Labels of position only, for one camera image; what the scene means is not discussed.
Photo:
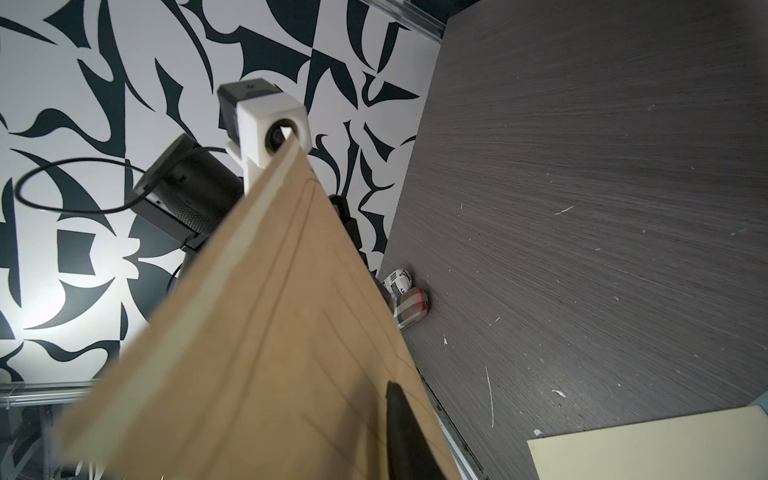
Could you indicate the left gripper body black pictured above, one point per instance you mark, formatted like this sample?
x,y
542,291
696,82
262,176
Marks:
x,y
349,223

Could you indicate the plaid checkered tube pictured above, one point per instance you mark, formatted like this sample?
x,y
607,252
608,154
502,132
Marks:
x,y
411,307

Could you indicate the tan yellow envelope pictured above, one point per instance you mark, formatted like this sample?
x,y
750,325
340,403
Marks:
x,y
270,360

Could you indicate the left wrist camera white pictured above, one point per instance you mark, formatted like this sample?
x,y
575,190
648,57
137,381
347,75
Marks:
x,y
258,118

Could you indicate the pale yellow envelope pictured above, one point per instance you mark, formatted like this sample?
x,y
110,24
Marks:
x,y
726,444

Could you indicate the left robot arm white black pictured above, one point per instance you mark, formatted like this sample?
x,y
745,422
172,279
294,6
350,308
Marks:
x,y
186,192

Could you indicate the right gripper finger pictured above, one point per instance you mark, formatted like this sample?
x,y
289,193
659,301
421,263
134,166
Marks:
x,y
408,452

